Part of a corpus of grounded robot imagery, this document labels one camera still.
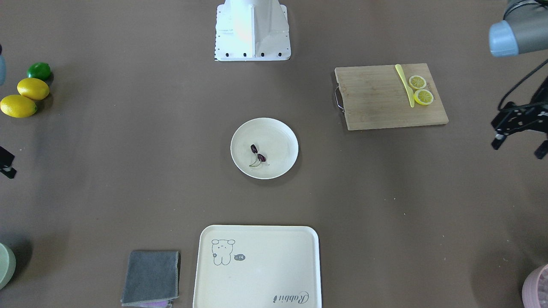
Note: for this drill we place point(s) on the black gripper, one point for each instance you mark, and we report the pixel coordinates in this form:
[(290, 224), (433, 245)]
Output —
[(512, 121)]

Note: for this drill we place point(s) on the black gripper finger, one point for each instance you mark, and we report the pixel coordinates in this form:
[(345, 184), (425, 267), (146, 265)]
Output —
[(6, 159)]

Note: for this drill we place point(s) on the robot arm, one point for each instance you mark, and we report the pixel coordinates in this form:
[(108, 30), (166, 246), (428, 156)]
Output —
[(523, 29)]

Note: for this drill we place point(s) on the cream rabbit tray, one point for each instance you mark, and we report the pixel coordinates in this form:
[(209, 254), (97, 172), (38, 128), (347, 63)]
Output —
[(258, 266)]

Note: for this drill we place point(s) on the yellow lemon outer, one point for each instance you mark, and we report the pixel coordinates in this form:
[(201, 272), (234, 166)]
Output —
[(18, 106)]

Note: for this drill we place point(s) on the yellow lemon near lime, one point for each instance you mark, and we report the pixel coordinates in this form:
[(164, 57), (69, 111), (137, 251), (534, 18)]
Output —
[(33, 88)]

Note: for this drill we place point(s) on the lemon slice lower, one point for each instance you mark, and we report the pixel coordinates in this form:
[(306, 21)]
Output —
[(423, 97)]

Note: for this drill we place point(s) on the lemon slice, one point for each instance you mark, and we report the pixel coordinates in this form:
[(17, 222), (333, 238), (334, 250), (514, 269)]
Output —
[(417, 82), (423, 97)]

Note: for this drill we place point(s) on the green lime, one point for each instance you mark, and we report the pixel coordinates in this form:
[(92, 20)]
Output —
[(39, 70)]

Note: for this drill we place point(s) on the lemon slice upper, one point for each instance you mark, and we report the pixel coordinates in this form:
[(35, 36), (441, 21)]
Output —
[(417, 82)]

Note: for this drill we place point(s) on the mint green bowl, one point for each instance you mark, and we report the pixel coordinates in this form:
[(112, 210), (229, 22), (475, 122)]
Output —
[(7, 265)]

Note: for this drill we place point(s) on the bamboo cutting board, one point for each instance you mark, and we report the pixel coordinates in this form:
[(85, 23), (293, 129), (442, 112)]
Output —
[(373, 97)]

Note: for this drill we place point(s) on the yellow plastic knife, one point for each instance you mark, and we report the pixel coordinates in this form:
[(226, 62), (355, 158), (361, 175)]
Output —
[(409, 91)]

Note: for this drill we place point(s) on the pink ice bowl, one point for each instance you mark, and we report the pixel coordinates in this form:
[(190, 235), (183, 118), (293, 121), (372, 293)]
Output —
[(535, 288)]

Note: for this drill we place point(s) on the grey folded cloth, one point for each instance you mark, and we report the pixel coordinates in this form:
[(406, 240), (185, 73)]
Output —
[(152, 279)]

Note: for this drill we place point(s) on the cream round plate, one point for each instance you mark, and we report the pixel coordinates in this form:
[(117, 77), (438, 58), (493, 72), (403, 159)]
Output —
[(273, 138)]

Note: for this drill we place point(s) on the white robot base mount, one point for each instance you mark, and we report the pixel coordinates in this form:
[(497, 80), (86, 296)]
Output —
[(252, 30)]

